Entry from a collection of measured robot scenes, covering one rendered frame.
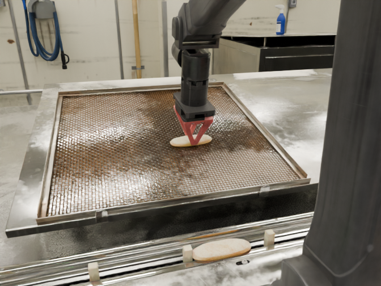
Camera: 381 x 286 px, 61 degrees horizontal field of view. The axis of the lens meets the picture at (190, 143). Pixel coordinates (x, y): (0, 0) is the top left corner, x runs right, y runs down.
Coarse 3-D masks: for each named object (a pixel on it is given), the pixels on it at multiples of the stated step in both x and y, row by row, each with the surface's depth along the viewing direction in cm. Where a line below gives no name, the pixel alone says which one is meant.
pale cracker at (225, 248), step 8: (224, 240) 53; (232, 240) 52; (240, 240) 53; (200, 248) 51; (208, 248) 51; (216, 248) 51; (224, 248) 51; (232, 248) 51; (240, 248) 51; (248, 248) 51; (200, 256) 49; (208, 256) 49; (216, 256) 49; (224, 256) 50; (232, 256) 50
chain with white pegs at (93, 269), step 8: (272, 232) 53; (264, 240) 54; (272, 240) 53; (288, 240) 55; (184, 248) 49; (184, 256) 49; (192, 256) 50; (88, 264) 46; (96, 264) 46; (160, 264) 50; (168, 264) 50; (88, 272) 46; (96, 272) 46; (128, 272) 49; (80, 280) 47; (88, 280) 47
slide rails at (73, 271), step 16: (304, 224) 58; (208, 240) 54; (256, 240) 54; (128, 256) 50; (144, 256) 50; (160, 256) 50; (176, 256) 51; (48, 272) 47; (64, 272) 47; (80, 272) 47; (144, 272) 47
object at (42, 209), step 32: (64, 96) 92; (128, 96) 93; (160, 96) 94; (224, 96) 97; (64, 128) 77; (160, 128) 79; (64, 160) 66; (160, 160) 68; (288, 160) 70; (64, 192) 58; (192, 192) 60; (224, 192) 59
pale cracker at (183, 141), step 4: (184, 136) 74; (196, 136) 75; (204, 136) 75; (208, 136) 75; (172, 140) 73; (176, 140) 73; (180, 140) 73; (184, 140) 73; (188, 140) 73; (200, 140) 73; (204, 140) 74; (208, 140) 74; (172, 144) 72; (176, 144) 72; (180, 144) 72; (184, 144) 72; (188, 144) 72; (200, 144) 73
